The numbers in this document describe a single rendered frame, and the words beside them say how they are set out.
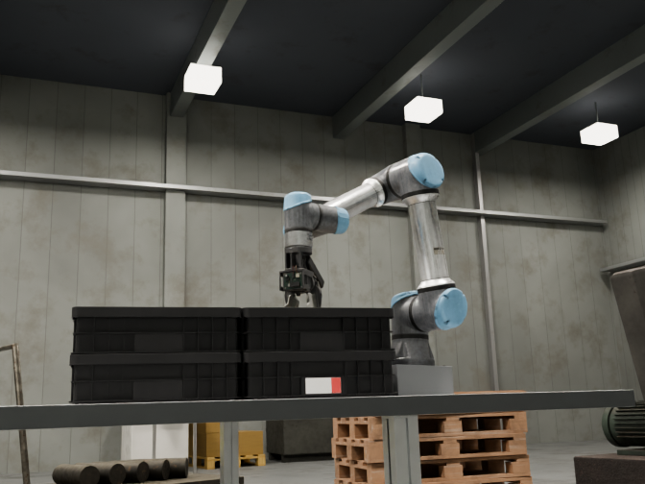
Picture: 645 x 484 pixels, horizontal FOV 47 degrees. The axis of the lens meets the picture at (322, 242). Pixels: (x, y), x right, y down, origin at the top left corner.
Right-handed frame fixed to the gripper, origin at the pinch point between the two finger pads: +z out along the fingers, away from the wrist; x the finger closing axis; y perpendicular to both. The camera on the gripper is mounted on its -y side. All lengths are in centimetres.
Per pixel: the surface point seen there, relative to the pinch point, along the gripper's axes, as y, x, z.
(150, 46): -609, -500, -487
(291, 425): -789, -380, 40
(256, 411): 48, 11, 22
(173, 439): -598, -447, 48
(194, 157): -789, -542, -385
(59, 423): 73, -14, 23
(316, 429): -814, -352, 47
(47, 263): -637, -693, -201
